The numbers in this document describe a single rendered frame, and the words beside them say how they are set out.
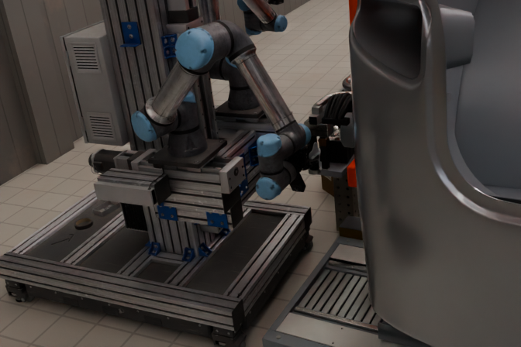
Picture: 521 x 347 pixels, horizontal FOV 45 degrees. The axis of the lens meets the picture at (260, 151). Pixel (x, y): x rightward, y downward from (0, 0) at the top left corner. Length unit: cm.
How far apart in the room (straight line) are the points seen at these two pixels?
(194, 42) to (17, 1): 280
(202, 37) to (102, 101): 87
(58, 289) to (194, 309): 72
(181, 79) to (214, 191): 51
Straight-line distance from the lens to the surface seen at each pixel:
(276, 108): 200
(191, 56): 193
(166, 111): 215
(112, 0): 255
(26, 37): 464
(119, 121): 268
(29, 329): 311
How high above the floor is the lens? 174
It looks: 24 degrees down
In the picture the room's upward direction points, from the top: 7 degrees counter-clockwise
